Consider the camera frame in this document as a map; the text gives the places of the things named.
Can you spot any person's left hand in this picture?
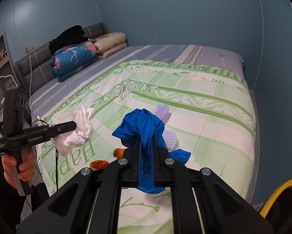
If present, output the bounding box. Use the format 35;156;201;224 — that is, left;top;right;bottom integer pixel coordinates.
2;147;36;188

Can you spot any folded blue floral quilt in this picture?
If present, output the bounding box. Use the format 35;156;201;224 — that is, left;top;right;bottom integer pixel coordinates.
50;41;98;83

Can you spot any white plastic bag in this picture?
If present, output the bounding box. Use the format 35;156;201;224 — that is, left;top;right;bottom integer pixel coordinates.
50;105;95;156

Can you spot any blue plastic bag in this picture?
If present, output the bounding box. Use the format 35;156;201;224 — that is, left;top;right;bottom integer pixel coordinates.
112;108;191;195

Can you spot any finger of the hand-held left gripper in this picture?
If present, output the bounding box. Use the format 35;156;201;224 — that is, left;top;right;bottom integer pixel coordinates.
55;121;77;137

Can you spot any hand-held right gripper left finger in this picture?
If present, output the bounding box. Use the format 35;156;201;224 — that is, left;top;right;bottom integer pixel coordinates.
16;136;140;234

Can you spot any folded beige quilt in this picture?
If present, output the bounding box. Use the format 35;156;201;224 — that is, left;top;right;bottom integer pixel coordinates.
94;32;128;58

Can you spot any grey padded headboard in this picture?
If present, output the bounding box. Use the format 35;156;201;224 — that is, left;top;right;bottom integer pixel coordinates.
15;22;110;95

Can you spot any person's left forearm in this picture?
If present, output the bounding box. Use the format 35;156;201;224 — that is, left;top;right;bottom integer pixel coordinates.
0;171;27;234

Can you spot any black clothes pile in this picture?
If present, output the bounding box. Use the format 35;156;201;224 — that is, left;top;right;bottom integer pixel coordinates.
49;25;86;54

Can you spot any white charging cable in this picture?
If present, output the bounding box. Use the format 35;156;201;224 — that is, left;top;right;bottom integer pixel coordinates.
28;49;33;97

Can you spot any grey wall shelf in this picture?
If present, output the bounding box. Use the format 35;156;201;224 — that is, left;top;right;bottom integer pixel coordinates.
0;30;18;127

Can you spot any pale foam fruit net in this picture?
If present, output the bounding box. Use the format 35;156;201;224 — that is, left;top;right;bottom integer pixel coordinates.
155;104;171;123
163;130;180;152

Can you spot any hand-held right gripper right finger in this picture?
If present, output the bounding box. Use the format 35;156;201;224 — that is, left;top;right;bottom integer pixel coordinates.
153;136;274;234

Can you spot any green floral quilt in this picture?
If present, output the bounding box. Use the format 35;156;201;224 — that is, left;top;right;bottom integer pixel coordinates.
30;60;257;234

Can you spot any yellow-rimmed trash bin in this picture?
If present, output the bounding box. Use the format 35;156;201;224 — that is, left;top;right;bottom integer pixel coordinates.
254;179;292;234

